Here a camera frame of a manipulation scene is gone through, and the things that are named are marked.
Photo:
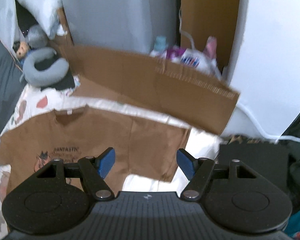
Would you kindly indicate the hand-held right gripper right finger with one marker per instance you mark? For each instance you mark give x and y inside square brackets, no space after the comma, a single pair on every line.
[186,163]

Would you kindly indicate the white patterned cloth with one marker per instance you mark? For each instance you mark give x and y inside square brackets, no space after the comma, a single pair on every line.
[73,85]

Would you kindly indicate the large cardboard sheet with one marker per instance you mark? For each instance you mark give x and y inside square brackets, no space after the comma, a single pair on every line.
[140,75]

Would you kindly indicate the teddy bear toy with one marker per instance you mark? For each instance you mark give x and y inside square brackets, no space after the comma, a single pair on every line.
[22,51]

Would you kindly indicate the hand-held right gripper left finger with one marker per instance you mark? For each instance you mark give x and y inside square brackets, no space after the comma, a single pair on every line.
[106,162]

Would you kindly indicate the purple white packet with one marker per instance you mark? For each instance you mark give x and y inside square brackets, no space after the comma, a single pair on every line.
[190,60]

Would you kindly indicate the cream printed blanket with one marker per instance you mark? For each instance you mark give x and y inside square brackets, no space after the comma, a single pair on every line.
[205,145]

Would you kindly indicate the brown t-shirt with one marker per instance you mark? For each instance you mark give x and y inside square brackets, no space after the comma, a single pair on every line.
[140,142]

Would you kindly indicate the cardboard box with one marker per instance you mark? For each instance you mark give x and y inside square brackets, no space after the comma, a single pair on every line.
[63,27]

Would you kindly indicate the small black cloth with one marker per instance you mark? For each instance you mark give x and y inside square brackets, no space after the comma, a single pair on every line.
[65,83]

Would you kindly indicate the leopard print cloth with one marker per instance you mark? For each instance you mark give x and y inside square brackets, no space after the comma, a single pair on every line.
[250,140]

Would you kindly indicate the grey plastic bag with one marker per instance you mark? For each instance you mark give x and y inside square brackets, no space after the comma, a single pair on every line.
[36,36]

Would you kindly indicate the dark grey pillow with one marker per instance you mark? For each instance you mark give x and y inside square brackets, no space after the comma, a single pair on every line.
[5,92]

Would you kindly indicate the black folded cloth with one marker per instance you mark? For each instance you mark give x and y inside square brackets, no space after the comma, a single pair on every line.
[252,167]

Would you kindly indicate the pink packet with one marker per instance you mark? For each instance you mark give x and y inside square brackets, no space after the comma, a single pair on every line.
[211,47]

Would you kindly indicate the bottle with blue cap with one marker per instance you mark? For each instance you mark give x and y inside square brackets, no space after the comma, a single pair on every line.
[160,46]

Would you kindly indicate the white pillow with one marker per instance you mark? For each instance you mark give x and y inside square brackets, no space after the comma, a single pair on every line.
[37,2]

